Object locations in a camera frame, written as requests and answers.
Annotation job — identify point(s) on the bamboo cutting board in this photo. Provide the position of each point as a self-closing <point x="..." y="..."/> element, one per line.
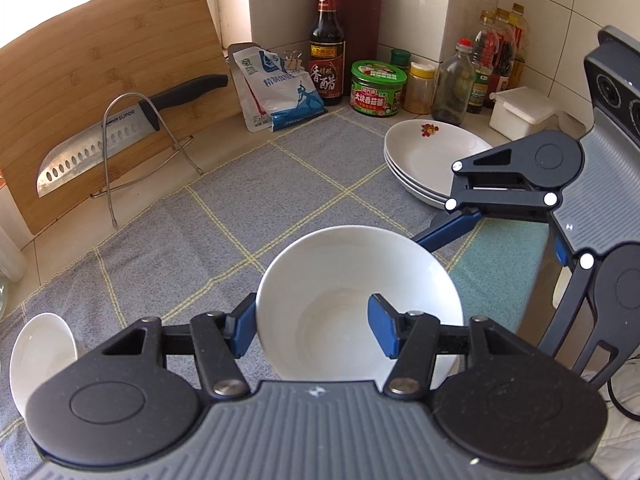
<point x="100" y="60"/>

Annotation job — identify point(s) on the white lidded container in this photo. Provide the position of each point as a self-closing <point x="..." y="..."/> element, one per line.
<point x="520" y="115"/>

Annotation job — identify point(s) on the small white bowl pink flowers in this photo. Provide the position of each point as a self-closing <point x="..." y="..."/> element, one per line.
<point x="40" y="355"/>

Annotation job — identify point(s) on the green lid jar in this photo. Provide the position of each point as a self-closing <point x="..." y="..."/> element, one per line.
<point x="400" y="57"/>

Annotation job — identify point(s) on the yellow oil bottle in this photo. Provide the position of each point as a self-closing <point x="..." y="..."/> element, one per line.
<point x="519" y="40"/>

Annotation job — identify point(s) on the green round tin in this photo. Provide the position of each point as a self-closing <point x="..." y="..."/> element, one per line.
<point x="377" y="95"/>

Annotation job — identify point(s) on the yellow spice jar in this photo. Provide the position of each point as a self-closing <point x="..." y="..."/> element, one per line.
<point x="419" y="92"/>

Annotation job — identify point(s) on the person's white quilted jacket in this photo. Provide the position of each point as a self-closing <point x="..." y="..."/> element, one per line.
<point x="622" y="450"/>

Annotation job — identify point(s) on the white blue salt bag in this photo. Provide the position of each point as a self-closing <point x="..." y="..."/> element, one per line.
<point x="280" y="95"/>

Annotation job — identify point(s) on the grey green checked cloth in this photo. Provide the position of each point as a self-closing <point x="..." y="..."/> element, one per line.
<point x="200" y="220"/>

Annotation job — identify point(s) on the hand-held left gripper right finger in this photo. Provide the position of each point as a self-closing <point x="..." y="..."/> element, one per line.
<point x="382" y="327"/>

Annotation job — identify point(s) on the dark vinegar bottle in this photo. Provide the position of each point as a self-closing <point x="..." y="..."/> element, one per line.
<point x="327" y="75"/>

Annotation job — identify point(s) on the red label sauce bottle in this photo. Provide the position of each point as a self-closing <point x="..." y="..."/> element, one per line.
<point x="502" y="60"/>

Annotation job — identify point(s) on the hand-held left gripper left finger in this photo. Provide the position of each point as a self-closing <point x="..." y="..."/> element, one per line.
<point x="245" y="327"/>

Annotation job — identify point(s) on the glass bottle red cap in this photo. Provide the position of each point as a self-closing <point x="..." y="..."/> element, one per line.
<point x="452" y="85"/>

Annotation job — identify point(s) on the dark red knife block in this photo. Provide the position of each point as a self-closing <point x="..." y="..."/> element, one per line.
<point x="362" y="25"/>

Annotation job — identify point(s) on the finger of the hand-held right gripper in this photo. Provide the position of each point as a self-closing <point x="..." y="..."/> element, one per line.
<point x="450" y="227"/>
<point x="560" y="252"/>

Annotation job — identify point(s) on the white plate fruit print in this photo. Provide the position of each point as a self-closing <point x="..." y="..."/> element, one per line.
<point x="430" y="160"/>
<point x="417" y="199"/>
<point x="411" y="186"/>

